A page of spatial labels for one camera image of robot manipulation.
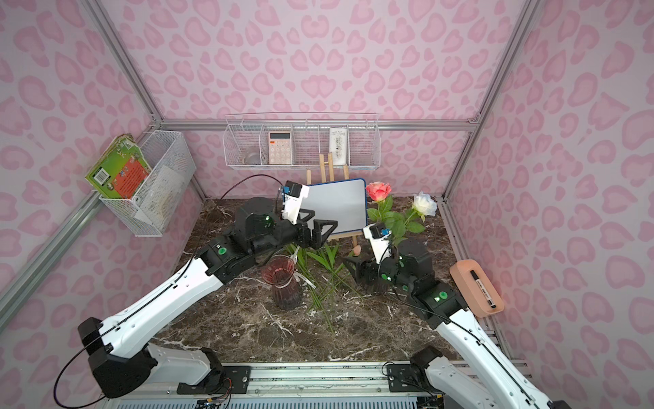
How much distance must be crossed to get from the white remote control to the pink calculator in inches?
6.4

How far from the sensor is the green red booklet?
66 centimetres

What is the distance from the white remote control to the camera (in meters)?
0.94

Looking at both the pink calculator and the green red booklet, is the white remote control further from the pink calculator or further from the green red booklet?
the green red booklet

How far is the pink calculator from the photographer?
0.95 m

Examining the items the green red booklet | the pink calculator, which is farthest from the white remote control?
the green red booklet

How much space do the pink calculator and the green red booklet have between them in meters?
0.40

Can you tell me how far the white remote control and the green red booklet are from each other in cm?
61
